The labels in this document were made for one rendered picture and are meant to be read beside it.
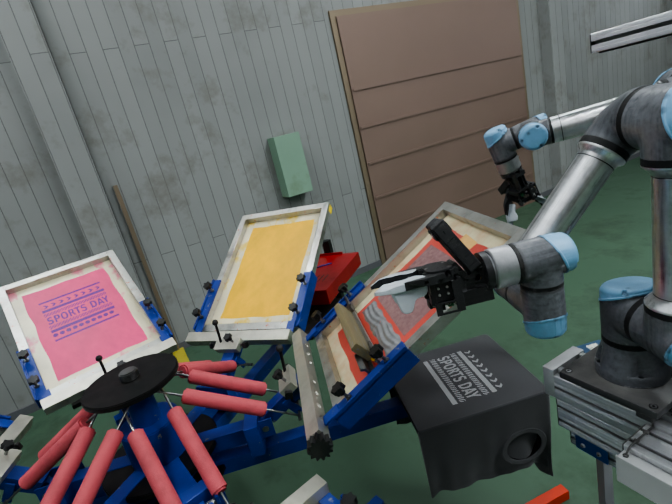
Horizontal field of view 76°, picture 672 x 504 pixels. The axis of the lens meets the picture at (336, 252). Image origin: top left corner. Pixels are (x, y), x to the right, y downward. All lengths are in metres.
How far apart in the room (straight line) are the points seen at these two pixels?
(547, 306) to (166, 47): 4.54
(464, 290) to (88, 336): 2.03
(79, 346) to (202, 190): 2.76
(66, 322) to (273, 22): 3.86
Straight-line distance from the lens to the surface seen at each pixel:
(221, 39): 5.11
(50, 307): 2.69
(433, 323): 1.30
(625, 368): 1.20
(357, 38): 5.72
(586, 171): 0.99
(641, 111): 0.94
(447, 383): 1.75
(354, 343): 1.39
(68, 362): 2.43
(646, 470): 1.17
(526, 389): 1.70
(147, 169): 4.79
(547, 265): 0.83
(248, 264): 2.43
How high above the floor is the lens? 1.97
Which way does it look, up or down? 17 degrees down
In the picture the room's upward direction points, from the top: 14 degrees counter-clockwise
